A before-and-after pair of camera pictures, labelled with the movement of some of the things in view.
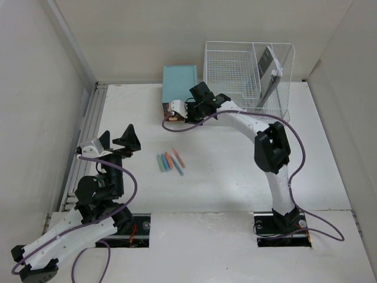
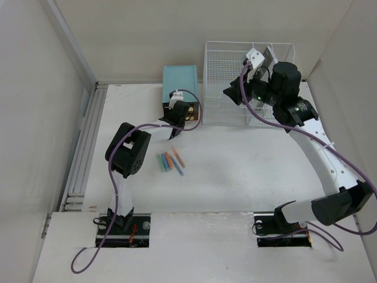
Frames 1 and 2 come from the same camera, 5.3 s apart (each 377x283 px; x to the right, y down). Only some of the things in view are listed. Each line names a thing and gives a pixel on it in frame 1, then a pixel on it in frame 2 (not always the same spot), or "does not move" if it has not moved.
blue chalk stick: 165,162 does not move
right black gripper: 189,119 → 234,92
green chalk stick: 161,163 does not move
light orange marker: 178,157 does not move
